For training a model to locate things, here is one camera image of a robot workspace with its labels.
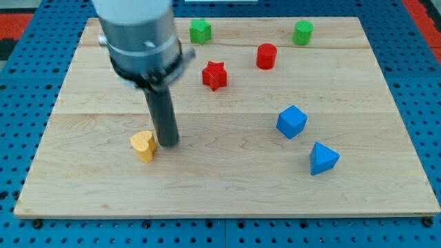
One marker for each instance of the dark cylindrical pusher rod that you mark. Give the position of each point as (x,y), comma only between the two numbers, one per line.
(163,117)

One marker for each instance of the blue triangular block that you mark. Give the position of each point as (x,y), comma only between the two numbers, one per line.
(322,159)

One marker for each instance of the red star block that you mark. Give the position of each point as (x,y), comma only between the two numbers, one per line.
(214,75)

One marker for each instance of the blue cube block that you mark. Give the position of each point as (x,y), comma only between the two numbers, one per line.
(291,122)

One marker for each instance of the red cylinder block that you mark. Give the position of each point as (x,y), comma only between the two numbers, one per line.
(266,56)

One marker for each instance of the wooden board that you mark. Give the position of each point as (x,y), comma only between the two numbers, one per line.
(232,161)

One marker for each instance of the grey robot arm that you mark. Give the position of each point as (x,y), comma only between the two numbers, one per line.
(146,54)

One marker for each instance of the green star block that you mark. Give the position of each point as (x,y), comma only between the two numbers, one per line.
(200,31)

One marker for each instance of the green cylinder block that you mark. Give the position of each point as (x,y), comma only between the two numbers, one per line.
(302,32)

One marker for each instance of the yellow heart block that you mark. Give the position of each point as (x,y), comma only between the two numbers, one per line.
(144,145)

